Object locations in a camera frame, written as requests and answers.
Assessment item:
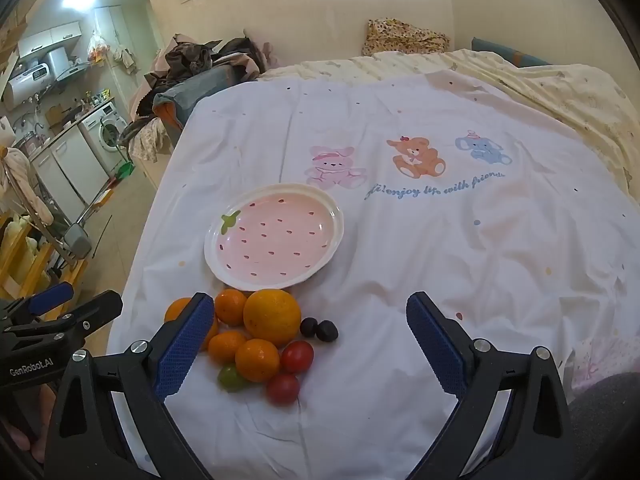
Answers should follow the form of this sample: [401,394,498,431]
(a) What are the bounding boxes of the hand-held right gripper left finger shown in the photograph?
[45,292,216,480]

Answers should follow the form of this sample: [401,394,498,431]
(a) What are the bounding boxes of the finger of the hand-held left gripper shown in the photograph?
[5,290,124,356]
[0,281,75,331]

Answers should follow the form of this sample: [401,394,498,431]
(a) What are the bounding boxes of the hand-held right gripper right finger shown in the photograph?
[406,291,576,480]

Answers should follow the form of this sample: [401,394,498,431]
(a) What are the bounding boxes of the small mandarin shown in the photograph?
[207,330,248,365]
[164,297,219,352]
[215,288,249,327]

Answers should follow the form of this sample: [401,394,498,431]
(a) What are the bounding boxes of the medium orange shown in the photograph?
[235,338,281,383]

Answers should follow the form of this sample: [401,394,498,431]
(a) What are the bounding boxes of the large orange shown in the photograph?
[243,288,303,348]

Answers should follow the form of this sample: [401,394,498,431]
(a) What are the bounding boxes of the white strawberry-pattern plate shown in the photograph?
[204,182,346,292]

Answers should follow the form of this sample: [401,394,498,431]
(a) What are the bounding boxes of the person's left hand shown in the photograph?
[7,385,60,463]

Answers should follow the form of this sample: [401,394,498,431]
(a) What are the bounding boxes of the yellow wooden rack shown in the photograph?
[0,210,88,311]

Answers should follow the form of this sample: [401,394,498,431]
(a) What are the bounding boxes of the green cherry tomato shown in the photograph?
[217,364,251,393]

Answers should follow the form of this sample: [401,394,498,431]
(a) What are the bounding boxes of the red cherry tomato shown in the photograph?
[280,340,316,374]
[266,373,301,406]

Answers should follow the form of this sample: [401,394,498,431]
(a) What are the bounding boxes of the white cartoon-print bed sheet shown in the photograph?
[107,72,640,480]

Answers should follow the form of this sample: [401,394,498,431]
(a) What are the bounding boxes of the beige hanging garment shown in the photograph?
[0,146,55,226]

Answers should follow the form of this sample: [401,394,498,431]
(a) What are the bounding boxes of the white kitchen base cabinet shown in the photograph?
[30,125,111,211]

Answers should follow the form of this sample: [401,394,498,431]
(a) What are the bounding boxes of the floral beige cloth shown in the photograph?
[120,120,173,163]

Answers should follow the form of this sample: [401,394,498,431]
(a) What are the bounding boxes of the white washing machine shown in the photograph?
[79,101,132,171]

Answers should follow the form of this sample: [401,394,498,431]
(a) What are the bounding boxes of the white water heater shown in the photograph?
[2,62,51,106]

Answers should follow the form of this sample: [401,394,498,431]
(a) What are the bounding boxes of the range hood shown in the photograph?
[54,62,91,83]

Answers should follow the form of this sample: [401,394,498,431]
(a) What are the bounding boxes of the grey and orange cushion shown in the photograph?
[151,67,256,131]

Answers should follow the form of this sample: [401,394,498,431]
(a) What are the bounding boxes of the hanging plastic bag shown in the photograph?
[87,30,110,63]

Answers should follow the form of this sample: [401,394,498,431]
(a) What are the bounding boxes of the white upper kitchen cabinets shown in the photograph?
[17,21,83,58]

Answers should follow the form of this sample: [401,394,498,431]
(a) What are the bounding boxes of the pile of dark clothes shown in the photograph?
[144,30,273,91]

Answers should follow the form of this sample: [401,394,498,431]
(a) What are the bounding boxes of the tall white cabinet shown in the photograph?
[94,5,136,106]

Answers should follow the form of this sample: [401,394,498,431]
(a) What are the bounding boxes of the teal pillow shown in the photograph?
[471,36,553,68]

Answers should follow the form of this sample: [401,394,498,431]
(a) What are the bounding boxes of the brown floral pillow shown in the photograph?
[362,17,451,56]

